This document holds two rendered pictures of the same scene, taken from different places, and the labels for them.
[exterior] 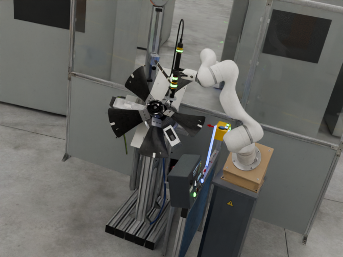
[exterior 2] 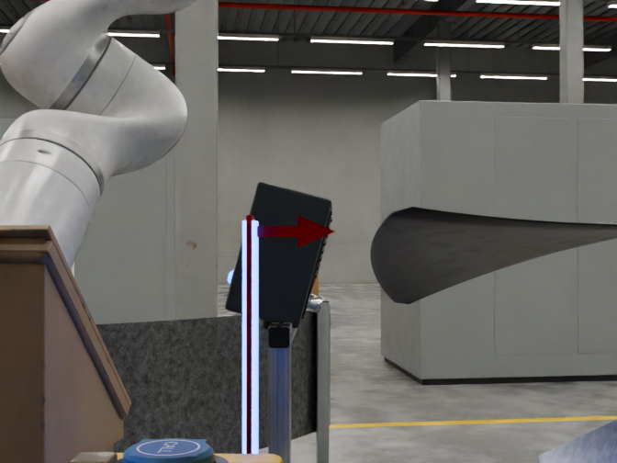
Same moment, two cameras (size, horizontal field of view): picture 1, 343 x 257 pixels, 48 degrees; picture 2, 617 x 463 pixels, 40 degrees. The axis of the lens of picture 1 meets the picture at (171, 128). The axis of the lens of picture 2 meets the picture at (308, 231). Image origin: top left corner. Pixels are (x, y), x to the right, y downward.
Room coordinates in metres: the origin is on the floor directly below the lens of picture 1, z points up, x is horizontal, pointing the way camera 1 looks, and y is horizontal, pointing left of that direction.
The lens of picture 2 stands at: (3.07, -0.41, 1.18)
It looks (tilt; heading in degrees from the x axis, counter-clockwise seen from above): 0 degrees down; 166
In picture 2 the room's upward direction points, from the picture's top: straight up
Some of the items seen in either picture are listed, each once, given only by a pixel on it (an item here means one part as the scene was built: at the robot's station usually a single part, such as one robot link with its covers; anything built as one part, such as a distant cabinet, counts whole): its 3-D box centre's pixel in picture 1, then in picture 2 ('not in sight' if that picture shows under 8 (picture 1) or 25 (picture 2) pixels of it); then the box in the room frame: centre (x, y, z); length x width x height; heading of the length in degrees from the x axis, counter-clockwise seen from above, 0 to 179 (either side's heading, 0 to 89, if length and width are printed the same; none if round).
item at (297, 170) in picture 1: (184, 152); not in sight; (3.23, -0.16, 0.50); 2.59 x 0.03 x 0.91; 74
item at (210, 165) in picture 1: (203, 177); not in sight; (2.35, -0.28, 0.82); 0.90 x 0.04 x 0.08; 164
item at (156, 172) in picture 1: (157, 159); not in sight; (2.90, 0.07, 0.58); 0.09 x 0.05 x 1.15; 74
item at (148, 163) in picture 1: (145, 183); not in sight; (2.68, 0.14, 0.46); 0.09 x 0.05 x 0.91; 74
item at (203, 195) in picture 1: (194, 217); not in sight; (2.35, -0.28, 0.45); 0.82 x 0.02 x 0.66; 164
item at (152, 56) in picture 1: (153, 58); not in sight; (3.13, 0.24, 1.39); 0.10 x 0.07 x 0.09; 19
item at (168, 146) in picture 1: (165, 164); not in sight; (3.10, 0.00, 0.42); 0.04 x 0.04 x 0.83; 74
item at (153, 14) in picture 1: (144, 107); not in sight; (3.22, 0.27, 0.90); 0.08 x 0.06 x 1.80; 109
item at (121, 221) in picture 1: (144, 216); not in sight; (2.77, 0.11, 0.04); 0.62 x 0.45 x 0.08; 164
